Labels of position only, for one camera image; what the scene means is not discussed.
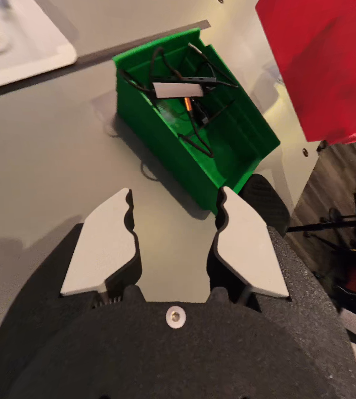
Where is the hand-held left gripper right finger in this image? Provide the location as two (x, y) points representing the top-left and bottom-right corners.
(207, 186), (291, 299)

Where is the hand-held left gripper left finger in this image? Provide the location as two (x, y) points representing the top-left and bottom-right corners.
(60, 187), (142, 297)

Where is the green plastic bin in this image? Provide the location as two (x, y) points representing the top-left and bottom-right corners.
(112, 27), (281, 216)

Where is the black cable with orange plug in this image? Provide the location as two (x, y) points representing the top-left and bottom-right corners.
(177, 97), (236, 158)
(118, 46), (182, 103)

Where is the red plastic bin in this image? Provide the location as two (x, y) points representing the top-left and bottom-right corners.
(255, 0), (356, 146)

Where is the white usb adapter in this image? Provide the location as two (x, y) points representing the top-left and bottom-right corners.
(152, 82), (204, 99)

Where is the black office chair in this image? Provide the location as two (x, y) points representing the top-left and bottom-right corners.
(238, 173), (291, 238)

